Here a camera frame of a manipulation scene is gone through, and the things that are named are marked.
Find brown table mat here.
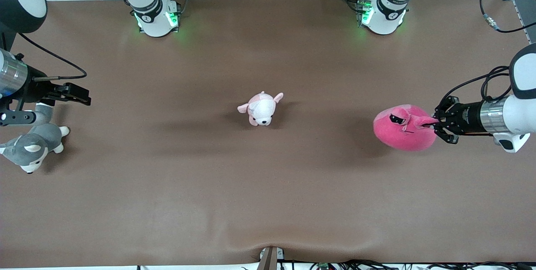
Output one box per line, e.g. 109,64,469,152
0,0,536,268

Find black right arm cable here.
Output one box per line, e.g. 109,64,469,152
19,33,87,80

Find black cable with metal connector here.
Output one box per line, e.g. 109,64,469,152
479,0,536,33

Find bright pink round plush toy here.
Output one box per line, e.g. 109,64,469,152
373,104,440,152

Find grey white husky plush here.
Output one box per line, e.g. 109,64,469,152
0,103,70,174

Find pale pink white plush dog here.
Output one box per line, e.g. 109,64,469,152
237,91,284,127

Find metal table clamp bracket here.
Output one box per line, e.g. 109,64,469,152
256,246,285,270

